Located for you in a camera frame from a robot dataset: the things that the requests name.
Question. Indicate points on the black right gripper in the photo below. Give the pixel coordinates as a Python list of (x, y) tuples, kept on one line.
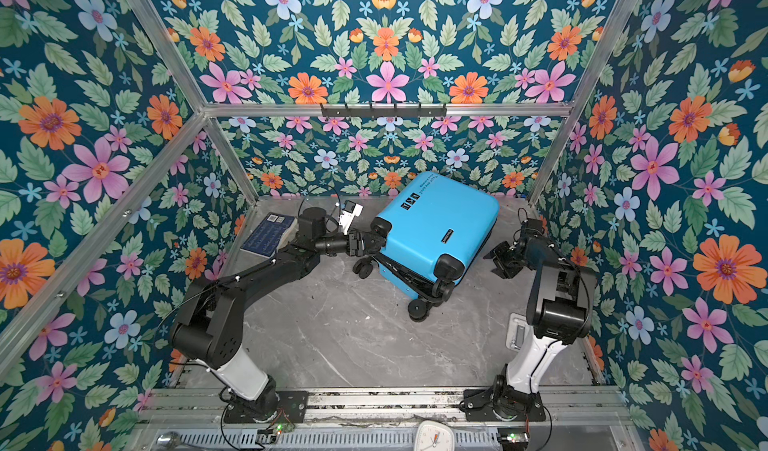
[(501, 266)]

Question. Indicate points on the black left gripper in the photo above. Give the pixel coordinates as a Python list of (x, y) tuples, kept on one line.
[(354, 244)]

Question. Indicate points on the blue hard-shell suitcase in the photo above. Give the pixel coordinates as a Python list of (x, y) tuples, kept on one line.
[(433, 231)]

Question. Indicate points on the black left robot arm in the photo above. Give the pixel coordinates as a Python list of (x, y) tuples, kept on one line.
[(208, 328)]

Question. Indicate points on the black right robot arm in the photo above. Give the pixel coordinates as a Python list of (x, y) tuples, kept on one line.
[(558, 313)]

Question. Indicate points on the dark blue paperback book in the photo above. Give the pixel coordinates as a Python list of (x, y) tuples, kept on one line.
[(268, 235)]

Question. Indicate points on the white desk clock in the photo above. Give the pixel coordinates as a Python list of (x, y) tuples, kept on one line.
[(434, 436)]

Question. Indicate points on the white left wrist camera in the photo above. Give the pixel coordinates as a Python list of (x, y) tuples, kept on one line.
[(349, 211)]

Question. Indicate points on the white wall socket plate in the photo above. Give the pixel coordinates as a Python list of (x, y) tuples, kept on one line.
[(516, 331)]

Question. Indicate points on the black hook rail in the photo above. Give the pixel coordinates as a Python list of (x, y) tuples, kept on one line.
[(375, 111)]

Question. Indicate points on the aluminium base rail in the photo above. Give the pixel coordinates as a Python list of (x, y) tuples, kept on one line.
[(579, 405)]

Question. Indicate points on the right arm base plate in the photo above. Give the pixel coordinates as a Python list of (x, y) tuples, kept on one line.
[(507, 405)]

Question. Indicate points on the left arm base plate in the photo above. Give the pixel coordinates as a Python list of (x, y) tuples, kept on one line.
[(272, 407)]

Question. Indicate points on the aluminium cage frame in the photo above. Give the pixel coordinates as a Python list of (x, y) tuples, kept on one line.
[(136, 134)]

